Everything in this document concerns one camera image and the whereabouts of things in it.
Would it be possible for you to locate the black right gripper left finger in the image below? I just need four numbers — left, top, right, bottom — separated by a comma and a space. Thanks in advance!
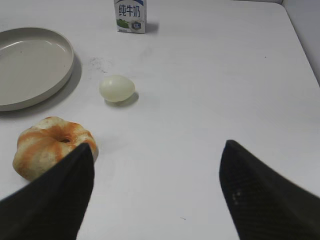
0, 143, 95, 240

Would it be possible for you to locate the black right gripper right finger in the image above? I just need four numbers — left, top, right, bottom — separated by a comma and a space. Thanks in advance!
219, 140, 320, 240

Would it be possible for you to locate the orange striped round croissant bread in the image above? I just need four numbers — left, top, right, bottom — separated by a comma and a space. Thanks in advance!
12, 116, 99, 181

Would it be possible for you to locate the beige round plate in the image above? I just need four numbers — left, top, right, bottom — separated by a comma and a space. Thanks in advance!
0, 27, 75, 112

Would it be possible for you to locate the pale white egg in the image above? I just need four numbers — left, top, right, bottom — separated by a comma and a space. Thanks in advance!
99, 75, 136, 102

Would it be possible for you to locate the white blue milk carton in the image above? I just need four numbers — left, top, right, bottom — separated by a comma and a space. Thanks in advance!
114, 0, 147, 34

